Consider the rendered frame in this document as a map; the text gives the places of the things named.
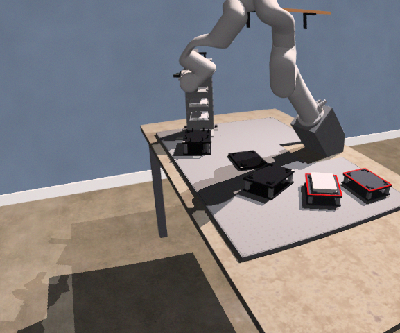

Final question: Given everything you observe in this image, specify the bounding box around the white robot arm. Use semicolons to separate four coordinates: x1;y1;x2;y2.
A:
178;0;327;126

